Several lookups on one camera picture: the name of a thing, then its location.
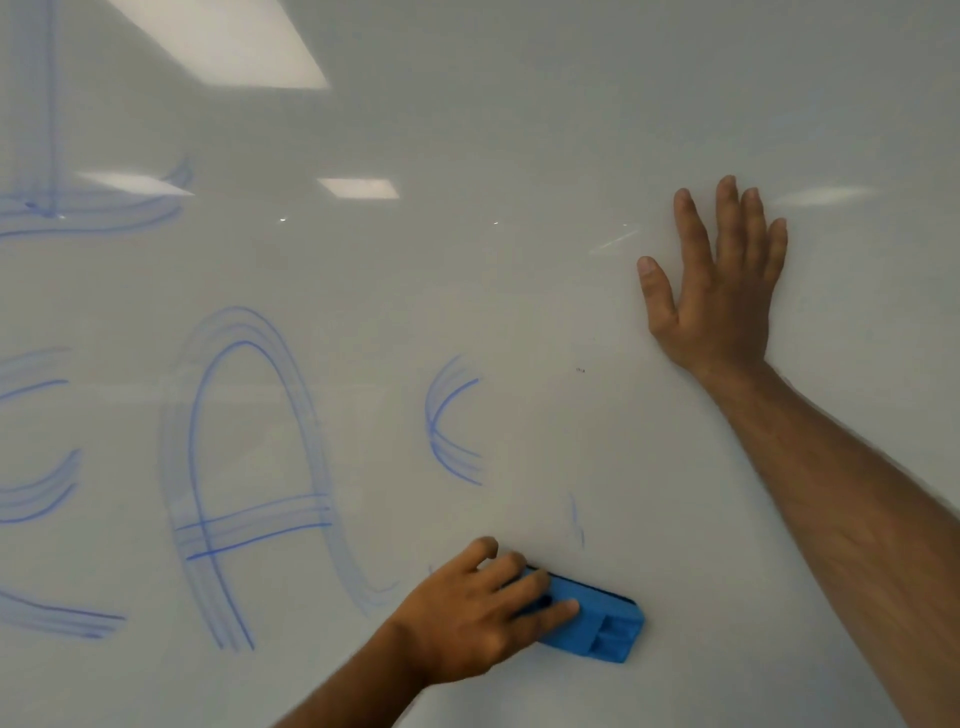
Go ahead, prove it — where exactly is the person's right hand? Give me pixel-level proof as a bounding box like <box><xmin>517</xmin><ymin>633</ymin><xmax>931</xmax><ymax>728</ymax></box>
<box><xmin>636</xmin><ymin>175</ymin><xmax>789</xmax><ymax>376</ymax></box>

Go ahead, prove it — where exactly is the person's left hand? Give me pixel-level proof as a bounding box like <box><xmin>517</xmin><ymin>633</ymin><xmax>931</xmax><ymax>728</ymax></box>
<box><xmin>389</xmin><ymin>536</ymin><xmax>581</xmax><ymax>688</ymax></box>

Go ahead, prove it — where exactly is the blue whiteboard eraser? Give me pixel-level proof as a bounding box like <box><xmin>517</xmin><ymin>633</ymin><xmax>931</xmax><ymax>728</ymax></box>
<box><xmin>510</xmin><ymin>566</ymin><xmax>646</xmax><ymax>666</ymax></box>

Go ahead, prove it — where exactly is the person's right forearm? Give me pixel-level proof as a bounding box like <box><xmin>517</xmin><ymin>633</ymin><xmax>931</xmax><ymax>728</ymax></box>
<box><xmin>690</xmin><ymin>358</ymin><xmax>960</xmax><ymax>728</ymax></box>

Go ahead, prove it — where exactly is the person's left forearm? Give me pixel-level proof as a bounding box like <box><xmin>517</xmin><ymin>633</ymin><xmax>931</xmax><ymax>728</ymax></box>
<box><xmin>273</xmin><ymin>619</ymin><xmax>433</xmax><ymax>728</ymax></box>

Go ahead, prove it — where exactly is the white whiteboard with blue marks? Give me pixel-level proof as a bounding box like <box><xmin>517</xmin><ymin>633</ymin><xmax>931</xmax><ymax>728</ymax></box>
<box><xmin>0</xmin><ymin>0</ymin><xmax>960</xmax><ymax>728</ymax></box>

